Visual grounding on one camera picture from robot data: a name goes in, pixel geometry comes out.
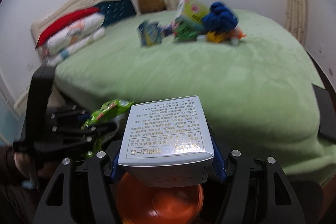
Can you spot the white printed carton box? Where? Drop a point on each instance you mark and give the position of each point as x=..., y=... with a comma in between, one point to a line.
x=167, y=143

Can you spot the orange plastic trash bin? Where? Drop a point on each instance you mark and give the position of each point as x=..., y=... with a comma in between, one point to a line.
x=138, y=203

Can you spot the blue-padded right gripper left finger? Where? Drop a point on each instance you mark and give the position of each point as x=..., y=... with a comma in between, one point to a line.
x=116, y=171

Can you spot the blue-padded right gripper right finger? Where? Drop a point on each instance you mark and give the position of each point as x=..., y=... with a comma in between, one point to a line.
x=219, y=164

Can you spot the green crumpled packet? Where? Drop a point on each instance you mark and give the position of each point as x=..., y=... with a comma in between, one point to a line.
x=184, y=31

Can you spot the green snack wrapper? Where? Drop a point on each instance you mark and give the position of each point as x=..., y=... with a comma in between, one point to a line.
x=106, y=121

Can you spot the blue yellow snack packet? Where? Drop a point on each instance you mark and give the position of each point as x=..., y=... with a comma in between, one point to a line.
x=150, y=33

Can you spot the person's left hand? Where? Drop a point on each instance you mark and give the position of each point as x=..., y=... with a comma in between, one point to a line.
x=27, y=169

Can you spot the red pillow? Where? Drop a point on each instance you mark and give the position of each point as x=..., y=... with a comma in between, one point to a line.
x=62, y=22

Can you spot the cream and teal headboard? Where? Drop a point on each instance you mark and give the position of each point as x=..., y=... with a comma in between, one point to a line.
x=115, y=10

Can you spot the green and white box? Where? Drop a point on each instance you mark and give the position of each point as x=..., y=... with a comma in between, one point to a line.
x=192, y=12

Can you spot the white folded quilt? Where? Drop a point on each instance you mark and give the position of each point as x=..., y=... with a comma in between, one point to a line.
x=69, y=51

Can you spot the green fleece bed blanket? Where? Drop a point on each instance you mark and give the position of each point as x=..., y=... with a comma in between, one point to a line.
x=257, y=96

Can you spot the blue crumpled cloth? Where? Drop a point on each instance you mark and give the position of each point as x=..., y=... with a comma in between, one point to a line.
x=220, y=18

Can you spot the brown teddy bear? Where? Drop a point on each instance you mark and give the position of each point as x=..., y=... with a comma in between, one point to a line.
x=149, y=6

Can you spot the white bedside cabinet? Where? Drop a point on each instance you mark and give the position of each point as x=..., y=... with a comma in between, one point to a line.
x=21, y=103

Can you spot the white floral pillow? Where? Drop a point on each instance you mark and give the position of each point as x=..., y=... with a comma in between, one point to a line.
x=72, y=34

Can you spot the orange juice snack bag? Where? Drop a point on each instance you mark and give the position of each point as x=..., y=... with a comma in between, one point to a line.
x=235, y=33

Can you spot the yellow toy truck part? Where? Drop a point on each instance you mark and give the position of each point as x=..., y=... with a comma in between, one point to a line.
x=218, y=37

